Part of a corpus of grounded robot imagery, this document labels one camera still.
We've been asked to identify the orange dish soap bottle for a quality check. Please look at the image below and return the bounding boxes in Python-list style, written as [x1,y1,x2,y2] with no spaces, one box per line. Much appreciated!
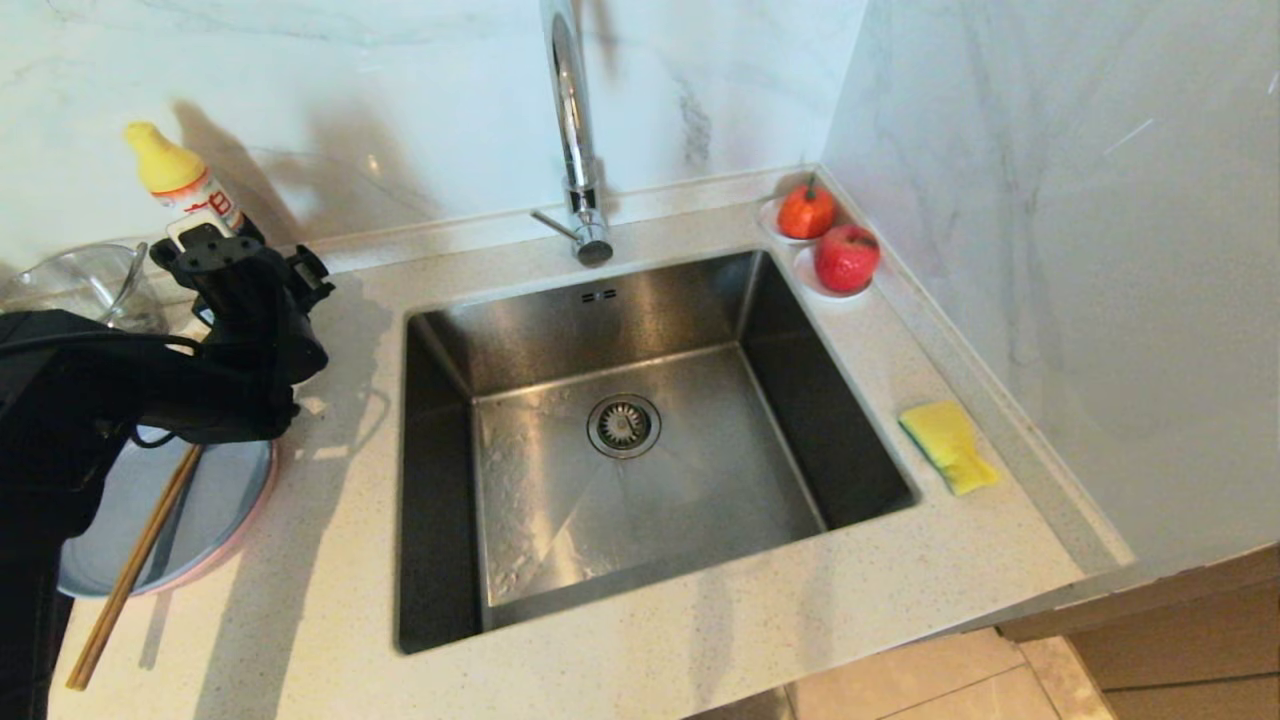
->
[124,121,247,239]

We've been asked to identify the stainless steel sink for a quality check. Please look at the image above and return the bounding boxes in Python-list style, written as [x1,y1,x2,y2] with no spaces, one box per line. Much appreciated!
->
[398,250,919,653]

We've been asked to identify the yellow green sponge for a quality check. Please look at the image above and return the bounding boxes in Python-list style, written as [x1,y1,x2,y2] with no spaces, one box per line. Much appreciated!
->
[897,401,1001,496]

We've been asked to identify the clear glass bowl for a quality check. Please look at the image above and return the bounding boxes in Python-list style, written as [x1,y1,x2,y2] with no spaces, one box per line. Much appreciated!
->
[0,243,166,336]

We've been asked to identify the light blue plate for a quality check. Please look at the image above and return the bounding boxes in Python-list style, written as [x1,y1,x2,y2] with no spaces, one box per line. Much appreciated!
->
[58,430,273,599]

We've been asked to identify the pink plate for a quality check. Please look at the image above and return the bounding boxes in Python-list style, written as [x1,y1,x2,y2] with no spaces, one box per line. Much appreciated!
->
[150,445,281,596]

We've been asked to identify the chrome faucet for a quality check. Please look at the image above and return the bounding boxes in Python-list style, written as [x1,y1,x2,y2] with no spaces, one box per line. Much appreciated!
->
[531,0,616,269]

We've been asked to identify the metal drain strainer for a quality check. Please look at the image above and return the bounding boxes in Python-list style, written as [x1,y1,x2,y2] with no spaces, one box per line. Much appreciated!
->
[587,394,663,461]

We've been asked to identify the small white dish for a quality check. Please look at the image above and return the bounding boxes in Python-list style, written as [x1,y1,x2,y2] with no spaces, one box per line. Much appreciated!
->
[758,198,837,248]
[792,247,873,302]

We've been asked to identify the orange toy pumpkin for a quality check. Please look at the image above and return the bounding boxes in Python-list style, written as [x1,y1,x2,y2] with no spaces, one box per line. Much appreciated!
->
[777,178,837,243]

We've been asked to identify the red toy apple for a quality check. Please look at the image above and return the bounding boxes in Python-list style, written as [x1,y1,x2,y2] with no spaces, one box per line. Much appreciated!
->
[812,226,881,296]

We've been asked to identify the wooden cabinet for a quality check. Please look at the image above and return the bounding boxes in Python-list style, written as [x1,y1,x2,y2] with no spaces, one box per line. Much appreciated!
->
[998,540,1280,720]

